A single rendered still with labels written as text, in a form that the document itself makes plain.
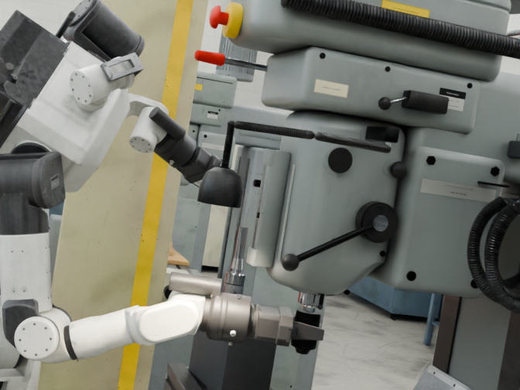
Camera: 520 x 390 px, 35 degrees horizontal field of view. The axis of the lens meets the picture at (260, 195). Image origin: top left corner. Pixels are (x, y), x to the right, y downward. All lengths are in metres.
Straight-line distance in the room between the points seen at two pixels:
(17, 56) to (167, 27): 1.57
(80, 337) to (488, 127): 0.82
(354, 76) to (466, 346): 0.65
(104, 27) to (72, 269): 1.55
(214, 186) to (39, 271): 0.40
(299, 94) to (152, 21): 1.85
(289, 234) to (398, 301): 7.44
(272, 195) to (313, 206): 0.09
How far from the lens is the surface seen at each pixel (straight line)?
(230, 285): 1.97
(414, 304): 8.94
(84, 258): 3.18
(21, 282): 1.54
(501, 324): 1.66
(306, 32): 1.36
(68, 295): 3.20
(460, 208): 1.50
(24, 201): 1.53
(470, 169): 1.50
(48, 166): 1.53
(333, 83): 1.38
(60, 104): 1.64
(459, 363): 1.78
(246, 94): 10.82
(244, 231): 1.96
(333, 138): 1.26
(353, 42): 1.39
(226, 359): 1.85
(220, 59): 1.54
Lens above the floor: 1.54
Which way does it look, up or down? 3 degrees down
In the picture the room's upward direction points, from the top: 9 degrees clockwise
